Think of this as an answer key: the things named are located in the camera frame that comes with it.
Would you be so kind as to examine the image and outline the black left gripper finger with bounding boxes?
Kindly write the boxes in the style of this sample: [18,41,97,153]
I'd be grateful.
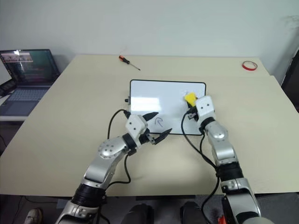
[142,112,159,122]
[153,127,173,145]

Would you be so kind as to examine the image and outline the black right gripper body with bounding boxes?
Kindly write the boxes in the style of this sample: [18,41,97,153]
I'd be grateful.
[186,105,199,122]

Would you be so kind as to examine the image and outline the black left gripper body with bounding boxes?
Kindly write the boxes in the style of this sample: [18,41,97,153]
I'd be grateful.
[138,129,157,146]

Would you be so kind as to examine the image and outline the yellow whiteboard eraser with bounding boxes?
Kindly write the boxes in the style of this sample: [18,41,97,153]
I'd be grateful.
[183,92,198,106]

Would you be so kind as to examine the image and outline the black-framed whiteboard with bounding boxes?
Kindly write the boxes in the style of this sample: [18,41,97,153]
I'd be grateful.
[125,79,207,136]

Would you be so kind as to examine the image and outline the red tape roll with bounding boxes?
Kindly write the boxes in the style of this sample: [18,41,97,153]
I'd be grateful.
[242,60,258,71]

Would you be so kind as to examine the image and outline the dark rounded shape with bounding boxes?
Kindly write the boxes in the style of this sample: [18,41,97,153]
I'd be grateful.
[179,201,203,224]
[126,203,155,224]

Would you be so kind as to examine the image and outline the black chair back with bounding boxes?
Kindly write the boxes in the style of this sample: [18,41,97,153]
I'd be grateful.
[281,48,299,113]

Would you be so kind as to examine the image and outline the open grey laptop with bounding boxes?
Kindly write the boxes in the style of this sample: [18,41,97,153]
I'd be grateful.
[0,49,60,117]

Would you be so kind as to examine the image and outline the white sneaker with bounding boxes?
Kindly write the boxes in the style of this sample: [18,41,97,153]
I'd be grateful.
[24,208,43,224]

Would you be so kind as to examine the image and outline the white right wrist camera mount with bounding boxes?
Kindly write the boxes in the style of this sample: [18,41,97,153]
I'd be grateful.
[194,94,216,122]

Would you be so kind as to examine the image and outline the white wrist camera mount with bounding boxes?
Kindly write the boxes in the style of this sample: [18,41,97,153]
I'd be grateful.
[125,114,150,139]
[194,94,216,122]

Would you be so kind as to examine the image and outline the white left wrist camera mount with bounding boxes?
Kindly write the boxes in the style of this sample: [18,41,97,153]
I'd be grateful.
[125,114,150,139]

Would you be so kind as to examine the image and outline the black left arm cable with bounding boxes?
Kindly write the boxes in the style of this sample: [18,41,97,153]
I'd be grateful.
[107,109,132,185]

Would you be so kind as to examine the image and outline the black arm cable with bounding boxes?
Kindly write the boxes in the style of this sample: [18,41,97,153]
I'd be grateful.
[107,109,132,185]
[181,109,222,220]

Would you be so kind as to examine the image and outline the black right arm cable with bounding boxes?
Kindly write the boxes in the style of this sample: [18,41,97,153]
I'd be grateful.
[181,109,222,220]

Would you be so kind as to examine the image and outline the orange-handled screwdriver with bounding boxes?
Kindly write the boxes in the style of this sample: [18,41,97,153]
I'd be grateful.
[118,55,141,71]

